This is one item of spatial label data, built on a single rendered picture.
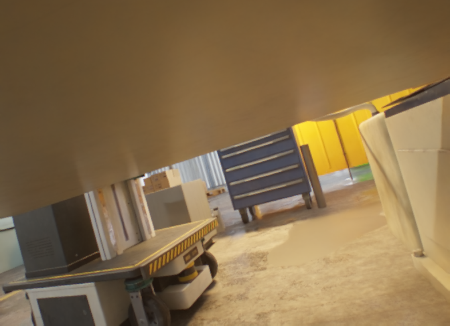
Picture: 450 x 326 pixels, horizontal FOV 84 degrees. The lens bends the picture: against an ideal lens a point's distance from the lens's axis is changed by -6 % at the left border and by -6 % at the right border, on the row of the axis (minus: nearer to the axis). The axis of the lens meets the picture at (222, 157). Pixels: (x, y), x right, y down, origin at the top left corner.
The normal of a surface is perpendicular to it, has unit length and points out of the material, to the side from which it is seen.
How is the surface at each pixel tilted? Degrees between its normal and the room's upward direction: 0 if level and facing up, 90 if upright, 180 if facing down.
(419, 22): 180
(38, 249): 90
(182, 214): 90
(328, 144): 90
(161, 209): 90
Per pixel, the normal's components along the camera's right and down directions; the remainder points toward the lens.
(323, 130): -0.29, 0.02
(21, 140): 0.28, 0.96
